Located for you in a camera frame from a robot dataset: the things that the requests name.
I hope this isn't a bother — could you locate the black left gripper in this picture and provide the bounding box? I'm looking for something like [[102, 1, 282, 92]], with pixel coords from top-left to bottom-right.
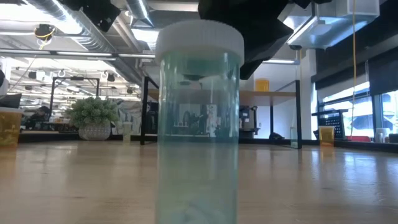
[[58, 0, 122, 32]]

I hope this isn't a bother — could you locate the small teal pill bottle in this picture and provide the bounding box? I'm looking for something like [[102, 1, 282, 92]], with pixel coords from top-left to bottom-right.
[[154, 19, 246, 224], [289, 126, 299, 149]]

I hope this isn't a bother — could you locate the orange cup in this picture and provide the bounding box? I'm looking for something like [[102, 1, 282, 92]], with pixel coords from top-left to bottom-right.
[[318, 125, 336, 147]]

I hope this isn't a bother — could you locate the small yellow pill bottle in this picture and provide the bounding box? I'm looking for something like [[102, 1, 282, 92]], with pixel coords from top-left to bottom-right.
[[122, 121, 133, 144]]

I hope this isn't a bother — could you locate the long ceiling light bar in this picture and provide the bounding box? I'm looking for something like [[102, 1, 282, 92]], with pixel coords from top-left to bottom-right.
[[262, 58, 299, 65], [0, 49, 155, 60]]

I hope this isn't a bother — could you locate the black background workstation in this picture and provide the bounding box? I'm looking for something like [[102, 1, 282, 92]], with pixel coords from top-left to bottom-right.
[[238, 105, 261, 139]]

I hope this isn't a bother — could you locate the green artificial plant in pot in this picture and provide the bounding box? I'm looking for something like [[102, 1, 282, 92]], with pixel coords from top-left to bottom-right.
[[64, 96, 121, 141]]

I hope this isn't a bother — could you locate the black perforated rack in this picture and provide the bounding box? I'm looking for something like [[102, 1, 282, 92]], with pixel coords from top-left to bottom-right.
[[312, 108, 349, 141]]

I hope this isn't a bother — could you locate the person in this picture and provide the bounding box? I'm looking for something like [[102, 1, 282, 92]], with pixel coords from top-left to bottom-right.
[[23, 105, 52, 130]]

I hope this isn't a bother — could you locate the dark grey background monitor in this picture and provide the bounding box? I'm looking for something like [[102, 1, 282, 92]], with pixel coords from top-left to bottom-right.
[[0, 93, 22, 109]]

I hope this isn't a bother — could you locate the red seat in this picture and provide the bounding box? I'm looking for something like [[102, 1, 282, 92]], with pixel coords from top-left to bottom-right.
[[346, 135, 373, 143]]

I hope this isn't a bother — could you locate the white container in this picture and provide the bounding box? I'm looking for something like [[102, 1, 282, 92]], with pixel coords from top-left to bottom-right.
[[374, 127, 391, 143]]

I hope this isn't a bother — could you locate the black yellow ceiling cable reel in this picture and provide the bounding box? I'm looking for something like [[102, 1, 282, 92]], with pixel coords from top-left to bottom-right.
[[33, 23, 57, 47]]

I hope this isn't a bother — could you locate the silver rectangular air duct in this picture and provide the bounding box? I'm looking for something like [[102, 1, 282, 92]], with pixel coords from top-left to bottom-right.
[[287, 0, 382, 50]]

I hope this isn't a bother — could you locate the wooden shelf black metal frame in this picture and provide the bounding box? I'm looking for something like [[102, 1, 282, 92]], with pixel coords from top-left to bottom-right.
[[140, 75, 303, 150]]

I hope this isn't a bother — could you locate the black metal gantry frame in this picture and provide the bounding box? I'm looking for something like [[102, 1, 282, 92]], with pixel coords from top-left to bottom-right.
[[49, 76, 100, 122]]

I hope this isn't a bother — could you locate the yellow hanging cable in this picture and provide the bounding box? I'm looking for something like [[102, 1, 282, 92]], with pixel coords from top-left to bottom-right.
[[350, 0, 358, 131]]

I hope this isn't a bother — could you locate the black aluminium table frame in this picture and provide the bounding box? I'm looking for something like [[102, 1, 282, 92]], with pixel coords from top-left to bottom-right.
[[18, 132, 398, 153]]

